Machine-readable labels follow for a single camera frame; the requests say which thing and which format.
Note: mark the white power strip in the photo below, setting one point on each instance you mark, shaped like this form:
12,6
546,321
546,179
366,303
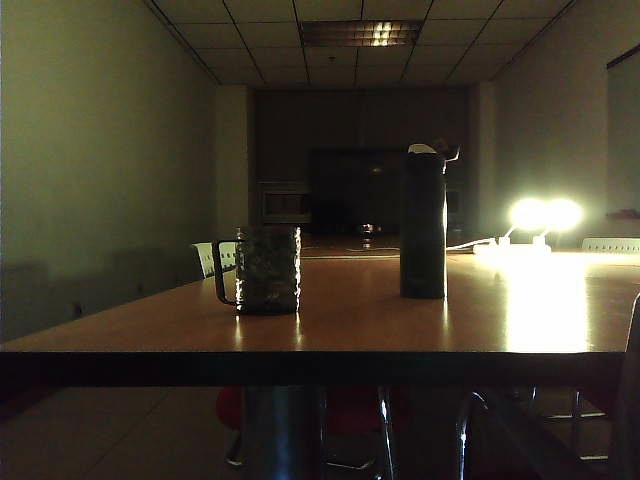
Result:
515,247

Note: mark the chrome chair leg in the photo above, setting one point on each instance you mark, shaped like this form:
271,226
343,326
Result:
386,430

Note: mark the chrome chair frame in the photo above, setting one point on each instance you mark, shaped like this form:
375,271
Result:
462,430

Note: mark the textured glass mug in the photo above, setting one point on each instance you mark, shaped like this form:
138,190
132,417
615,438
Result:
270,272

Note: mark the metal table leg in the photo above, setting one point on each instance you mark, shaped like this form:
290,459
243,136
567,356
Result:
282,435

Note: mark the red chair seat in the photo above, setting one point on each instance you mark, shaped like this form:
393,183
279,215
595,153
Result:
350,407

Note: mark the black thermos cup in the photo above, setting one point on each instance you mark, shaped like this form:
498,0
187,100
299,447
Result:
422,225

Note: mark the small glass object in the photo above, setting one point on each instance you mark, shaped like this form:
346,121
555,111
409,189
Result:
367,235

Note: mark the dark chair backrest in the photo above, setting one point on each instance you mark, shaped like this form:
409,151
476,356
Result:
631,390

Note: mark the white perforated chair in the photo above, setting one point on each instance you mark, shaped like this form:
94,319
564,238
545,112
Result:
610,245
205,257

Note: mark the grey wall cabinet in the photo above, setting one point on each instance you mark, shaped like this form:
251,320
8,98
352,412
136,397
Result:
282,202

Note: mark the bright plug-in lamp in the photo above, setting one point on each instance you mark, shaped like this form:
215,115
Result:
527,214
565,214

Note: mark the wall whiteboard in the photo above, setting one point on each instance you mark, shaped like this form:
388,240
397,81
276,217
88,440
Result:
625,130

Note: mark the black television screen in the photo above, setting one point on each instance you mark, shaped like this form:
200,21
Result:
355,190

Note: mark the ceiling light grille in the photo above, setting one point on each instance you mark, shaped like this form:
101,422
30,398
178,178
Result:
362,34

